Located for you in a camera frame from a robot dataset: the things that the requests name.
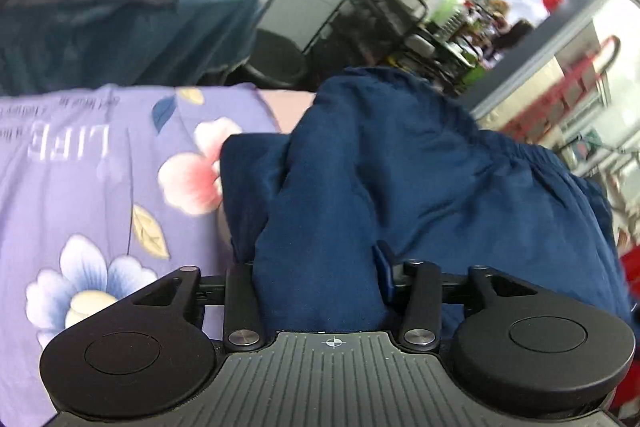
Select navy blue jacket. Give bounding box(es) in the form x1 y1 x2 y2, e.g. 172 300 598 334
220 68 632 333

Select purple floral bed sheet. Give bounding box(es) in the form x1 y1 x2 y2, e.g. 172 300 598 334
1 84 314 426

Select red rack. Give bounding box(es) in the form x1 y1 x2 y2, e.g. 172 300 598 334
500 35 622 143

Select black round stool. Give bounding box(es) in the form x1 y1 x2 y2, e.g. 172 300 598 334
241 29 309 90

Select teal bed cover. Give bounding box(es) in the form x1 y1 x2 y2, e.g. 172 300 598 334
1 0 260 96

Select black wire rack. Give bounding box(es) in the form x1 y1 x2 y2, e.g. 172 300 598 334
303 0 480 98

